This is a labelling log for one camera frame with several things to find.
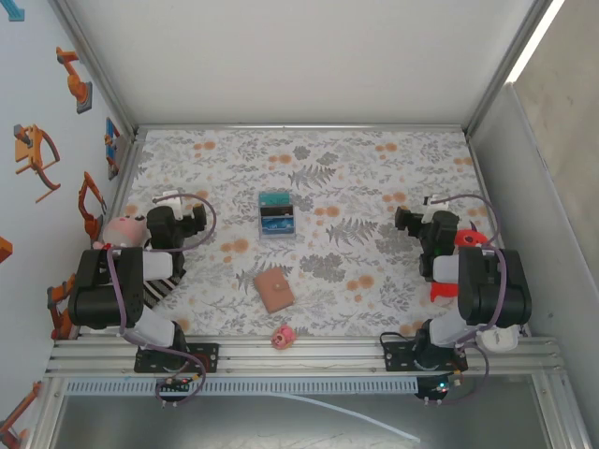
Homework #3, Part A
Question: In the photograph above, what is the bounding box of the clear acrylic card stand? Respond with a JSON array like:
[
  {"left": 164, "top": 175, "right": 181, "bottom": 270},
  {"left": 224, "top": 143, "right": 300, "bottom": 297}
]
[{"left": 257, "top": 191, "right": 298, "bottom": 242}]

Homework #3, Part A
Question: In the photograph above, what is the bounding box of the blue printed card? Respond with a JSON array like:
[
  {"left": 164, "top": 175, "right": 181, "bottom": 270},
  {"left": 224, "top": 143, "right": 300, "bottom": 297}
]
[{"left": 261, "top": 215, "right": 296, "bottom": 235}]

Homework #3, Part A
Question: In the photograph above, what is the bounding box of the red monster toy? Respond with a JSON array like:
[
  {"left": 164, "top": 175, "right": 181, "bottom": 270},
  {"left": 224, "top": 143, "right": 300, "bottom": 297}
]
[{"left": 430, "top": 228, "right": 492, "bottom": 303}]

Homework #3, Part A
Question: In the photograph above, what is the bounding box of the pink plush doll red dress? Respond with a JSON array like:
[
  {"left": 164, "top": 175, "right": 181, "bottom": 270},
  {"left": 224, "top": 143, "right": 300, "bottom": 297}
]
[{"left": 92, "top": 214, "right": 151, "bottom": 252}]

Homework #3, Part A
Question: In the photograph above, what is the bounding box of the black white striped cloth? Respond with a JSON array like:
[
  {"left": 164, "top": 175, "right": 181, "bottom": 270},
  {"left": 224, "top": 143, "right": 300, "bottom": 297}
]
[{"left": 139, "top": 268, "right": 187, "bottom": 309}]

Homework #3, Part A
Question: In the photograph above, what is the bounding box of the floral tablecloth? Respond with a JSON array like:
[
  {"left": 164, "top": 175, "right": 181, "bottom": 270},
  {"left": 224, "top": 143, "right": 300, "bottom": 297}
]
[{"left": 91, "top": 128, "right": 528, "bottom": 338}]

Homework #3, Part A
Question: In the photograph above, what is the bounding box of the small pink toy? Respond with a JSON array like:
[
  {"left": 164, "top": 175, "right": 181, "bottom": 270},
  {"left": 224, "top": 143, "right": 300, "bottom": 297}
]
[{"left": 272, "top": 326, "right": 298, "bottom": 350}]

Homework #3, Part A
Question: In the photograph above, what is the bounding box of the white plastic tube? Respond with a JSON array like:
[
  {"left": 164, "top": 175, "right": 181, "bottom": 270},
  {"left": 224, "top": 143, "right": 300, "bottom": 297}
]
[{"left": 261, "top": 391, "right": 421, "bottom": 443}]

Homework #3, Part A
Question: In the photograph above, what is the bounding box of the white light strip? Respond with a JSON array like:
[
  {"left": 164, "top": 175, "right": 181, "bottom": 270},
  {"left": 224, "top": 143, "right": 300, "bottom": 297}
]
[{"left": 507, "top": 0, "right": 567, "bottom": 84}]

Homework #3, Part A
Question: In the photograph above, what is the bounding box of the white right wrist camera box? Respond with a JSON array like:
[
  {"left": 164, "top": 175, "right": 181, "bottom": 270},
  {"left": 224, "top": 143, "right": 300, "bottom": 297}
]
[{"left": 422, "top": 195, "right": 450, "bottom": 224}]

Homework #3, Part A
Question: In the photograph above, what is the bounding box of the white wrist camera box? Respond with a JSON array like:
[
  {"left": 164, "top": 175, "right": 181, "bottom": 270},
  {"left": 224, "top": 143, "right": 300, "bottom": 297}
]
[
  {"left": 161, "top": 190, "right": 196, "bottom": 219},
  {"left": 422, "top": 195, "right": 450, "bottom": 224}
]

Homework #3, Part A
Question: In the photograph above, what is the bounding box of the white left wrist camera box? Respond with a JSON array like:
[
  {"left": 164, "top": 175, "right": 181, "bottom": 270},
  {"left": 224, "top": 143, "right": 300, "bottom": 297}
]
[{"left": 161, "top": 190, "right": 196, "bottom": 219}]

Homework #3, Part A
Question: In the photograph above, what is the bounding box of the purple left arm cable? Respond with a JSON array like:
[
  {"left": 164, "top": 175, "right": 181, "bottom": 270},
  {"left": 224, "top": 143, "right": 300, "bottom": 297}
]
[{"left": 106, "top": 193, "right": 217, "bottom": 408}]

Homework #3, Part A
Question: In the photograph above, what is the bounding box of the blue orange wall sticker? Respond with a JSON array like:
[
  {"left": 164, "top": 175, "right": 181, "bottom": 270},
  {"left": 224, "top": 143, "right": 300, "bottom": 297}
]
[{"left": 103, "top": 116, "right": 122, "bottom": 181}]

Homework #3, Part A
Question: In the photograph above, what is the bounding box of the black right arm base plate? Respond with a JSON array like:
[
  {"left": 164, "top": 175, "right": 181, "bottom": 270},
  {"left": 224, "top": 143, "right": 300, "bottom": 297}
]
[{"left": 382, "top": 340, "right": 469, "bottom": 373}]

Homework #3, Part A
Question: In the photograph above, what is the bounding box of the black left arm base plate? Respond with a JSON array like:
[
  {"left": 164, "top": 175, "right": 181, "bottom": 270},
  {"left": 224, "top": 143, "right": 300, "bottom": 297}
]
[{"left": 134, "top": 342, "right": 221, "bottom": 374}]

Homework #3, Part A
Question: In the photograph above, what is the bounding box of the orange claw wall sticker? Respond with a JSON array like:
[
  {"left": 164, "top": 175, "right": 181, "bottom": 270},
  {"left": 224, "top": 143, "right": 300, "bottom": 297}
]
[{"left": 12, "top": 123, "right": 62, "bottom": 204}]

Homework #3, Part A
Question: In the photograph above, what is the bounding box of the aluminium frame rail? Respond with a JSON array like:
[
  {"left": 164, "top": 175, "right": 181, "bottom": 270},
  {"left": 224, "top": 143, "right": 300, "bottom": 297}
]
[{"left": 44, "top": 334, "right": 562, "bottom": 380}]

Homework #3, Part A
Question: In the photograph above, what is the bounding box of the white slotted cable duct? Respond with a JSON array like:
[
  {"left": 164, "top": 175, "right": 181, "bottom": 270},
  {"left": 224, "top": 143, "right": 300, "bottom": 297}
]
[{"left": 65, "top": 378, "right": 419, "bottom": 395}]

